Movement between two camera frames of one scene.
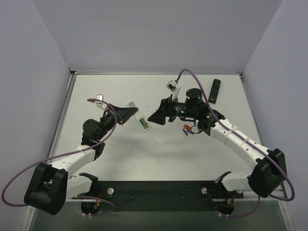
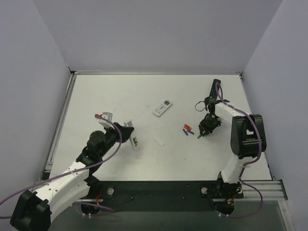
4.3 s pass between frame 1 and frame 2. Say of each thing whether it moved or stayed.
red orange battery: stayed
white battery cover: stayed
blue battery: stayed
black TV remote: stayed
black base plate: stayed
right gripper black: moved
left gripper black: moved
